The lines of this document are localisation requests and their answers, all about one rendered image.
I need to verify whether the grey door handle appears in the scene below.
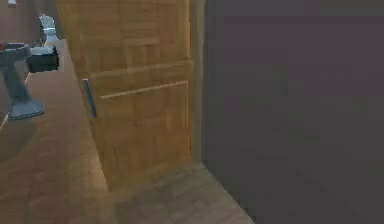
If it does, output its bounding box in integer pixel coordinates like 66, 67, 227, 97
82, 78, 98, 119

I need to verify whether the black bin with white top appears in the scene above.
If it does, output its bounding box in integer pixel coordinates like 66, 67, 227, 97
26, 45, 60, 74

